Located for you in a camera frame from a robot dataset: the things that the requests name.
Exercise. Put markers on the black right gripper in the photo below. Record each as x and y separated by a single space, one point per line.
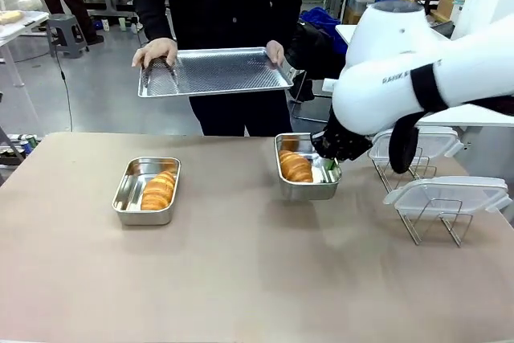
341 144

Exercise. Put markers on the blue cloth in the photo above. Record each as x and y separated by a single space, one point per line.
319 19

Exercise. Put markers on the stainless steel rectangular container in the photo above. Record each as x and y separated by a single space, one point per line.
128 206
313 190

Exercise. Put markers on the black jacket on chair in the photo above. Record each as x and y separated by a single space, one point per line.
317 54

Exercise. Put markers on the person's left hand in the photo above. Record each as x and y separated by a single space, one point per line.
275 51

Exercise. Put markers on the white table with bread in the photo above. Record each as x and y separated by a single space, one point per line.
20 25

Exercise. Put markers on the pale bread loaf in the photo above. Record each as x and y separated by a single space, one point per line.
10 17

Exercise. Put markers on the person's right forearm black sleeve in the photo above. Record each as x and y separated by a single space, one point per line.
154 17

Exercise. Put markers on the person's left forearm black sleeve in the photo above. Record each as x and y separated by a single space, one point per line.
291 21

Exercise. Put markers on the perforated metal baking tray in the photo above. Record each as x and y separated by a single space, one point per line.
225 72

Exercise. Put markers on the grey storage bin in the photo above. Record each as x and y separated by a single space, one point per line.
361 5

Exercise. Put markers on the golden croissant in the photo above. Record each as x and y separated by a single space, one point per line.
296 166
158 192

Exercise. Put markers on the clear plastic clip lid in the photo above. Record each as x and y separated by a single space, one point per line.
449 194
429 140

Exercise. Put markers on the person's right hand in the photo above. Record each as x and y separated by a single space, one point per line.
156 47

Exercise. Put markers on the grey plastic stool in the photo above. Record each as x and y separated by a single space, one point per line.
68 33

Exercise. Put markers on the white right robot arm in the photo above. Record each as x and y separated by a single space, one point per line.
401 58

